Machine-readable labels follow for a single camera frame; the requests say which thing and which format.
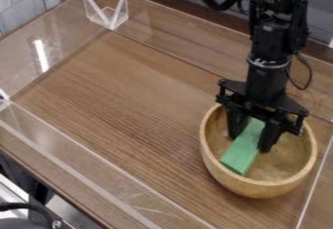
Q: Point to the brown wooden bowl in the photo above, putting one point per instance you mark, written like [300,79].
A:
[274,173]

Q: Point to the black metal table frame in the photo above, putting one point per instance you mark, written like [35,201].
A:
[40,217]

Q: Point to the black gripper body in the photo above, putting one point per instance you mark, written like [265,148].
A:
[261,95]

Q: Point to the green rectangular block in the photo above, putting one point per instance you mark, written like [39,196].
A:
[242,151]

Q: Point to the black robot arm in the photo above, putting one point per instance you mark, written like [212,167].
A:
[278,34]

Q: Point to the clear acrylic front wall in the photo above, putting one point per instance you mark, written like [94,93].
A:
[105,191]

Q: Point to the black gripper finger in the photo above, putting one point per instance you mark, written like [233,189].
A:
[269,136]
[237,119]

